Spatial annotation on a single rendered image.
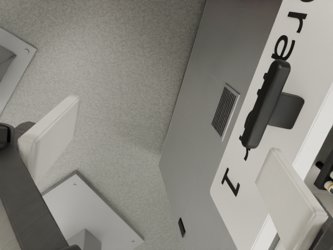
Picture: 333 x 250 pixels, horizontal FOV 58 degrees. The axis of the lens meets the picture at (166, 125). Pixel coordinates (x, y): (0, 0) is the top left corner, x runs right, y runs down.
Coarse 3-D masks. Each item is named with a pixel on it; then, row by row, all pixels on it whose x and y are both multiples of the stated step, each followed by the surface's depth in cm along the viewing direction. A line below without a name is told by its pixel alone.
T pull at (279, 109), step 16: (272, 64) 23; (288, 64) 22; (272, 80) 22; (272, 96) 23; (288, 96) 23; (256, 112) 24; (272, 112) 23; (288, 112) 24; (256, 128) 24; (288, 128) 25; (256, 144) 24
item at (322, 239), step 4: (332, 224) 14; (328, 228) 13; (332, 228) 13; (324, 232) 13; (328, 232) 13; (332, 232) 13; (324, 236) 13; (328, 236) 13; (332, 236) 13; (320, 240) 12; (324, 240) 12; (328, 240) 12; (332, 240) 13; (316, 244) 12; (320, 244) 12; (324, 244) 12; (328, 244) 12; (332, 244) 12; (316, 248) 12; (320, 248) 12; (324, 248) 12; (328, 248) 12; (332, 248) 12
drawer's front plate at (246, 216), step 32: (288, 0) 28; (320, 0) 24; (288, 32) 28; (320, 32) 24; (320, 64) 23; (256, 96) 31; (320, 96) 22; (320, 128) 23; (224, 160) 35; (256, 160) 29; (288, 160) 25; (224, 192) 34; (256, 192) 28; (256, 224) 27
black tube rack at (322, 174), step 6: (330, 156) 33; (318, 162) 36; (330, 162) 33; (324, 168) 33; (330, 168) 33; (324, 174) 33; (318, 180) 34; (324, 180) 33; (330, 180) 33; (318, 186) 34
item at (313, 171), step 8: (328, 136) 35; (328, 144) 36; (320, 152) 36; (328, 152) 36; (320, 160) 36; (312, 168) 37; (312, 176) 37; (312, 184) 38; (312, 192) 38; (320, 192) 39; (328, 192) 39; (320, 200) 37; (328, 200) 37; (328, 208) 36
